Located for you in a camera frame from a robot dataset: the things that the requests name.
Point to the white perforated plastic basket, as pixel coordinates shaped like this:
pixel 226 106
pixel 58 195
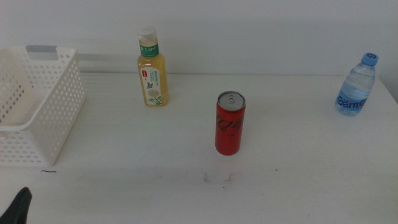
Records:
pixel 15 127

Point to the yellow tea bottle white cap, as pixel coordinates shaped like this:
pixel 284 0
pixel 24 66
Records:
pixel 152 68

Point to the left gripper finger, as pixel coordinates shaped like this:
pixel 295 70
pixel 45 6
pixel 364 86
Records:
pixel 18 208

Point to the red cola can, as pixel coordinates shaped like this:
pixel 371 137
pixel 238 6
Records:
pixel 229 130

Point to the clear water bottle blue cap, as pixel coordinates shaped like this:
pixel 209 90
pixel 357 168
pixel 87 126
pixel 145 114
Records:
pixel 354 90

